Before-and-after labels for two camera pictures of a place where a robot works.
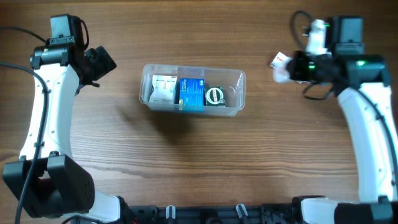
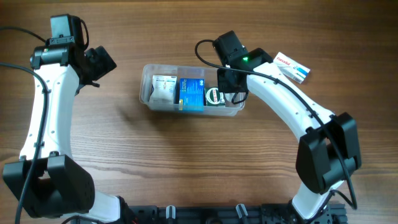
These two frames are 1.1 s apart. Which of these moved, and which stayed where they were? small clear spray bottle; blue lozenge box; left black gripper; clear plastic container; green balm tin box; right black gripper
Moved: right black gripper; small clear spray bottle
Stayed: clear plastic container; left black gripper; blue lozenge box; green balm tin box
